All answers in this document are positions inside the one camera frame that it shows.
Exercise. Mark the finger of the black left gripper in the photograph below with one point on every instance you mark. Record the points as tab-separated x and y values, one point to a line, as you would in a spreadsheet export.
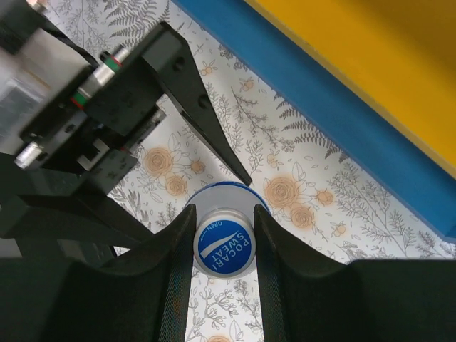
169	55

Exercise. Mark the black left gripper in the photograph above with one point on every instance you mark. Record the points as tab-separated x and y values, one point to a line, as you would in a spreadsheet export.
68	115

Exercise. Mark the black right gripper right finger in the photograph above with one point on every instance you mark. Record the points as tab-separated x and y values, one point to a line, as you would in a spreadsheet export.
307	296

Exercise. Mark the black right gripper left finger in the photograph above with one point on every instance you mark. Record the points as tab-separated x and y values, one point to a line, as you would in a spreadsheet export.
142	295

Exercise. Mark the water bottle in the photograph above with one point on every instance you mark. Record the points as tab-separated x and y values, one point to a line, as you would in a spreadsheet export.
224	245

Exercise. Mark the blue wooden shelf unit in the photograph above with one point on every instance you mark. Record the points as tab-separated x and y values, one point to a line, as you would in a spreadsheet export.
377	77

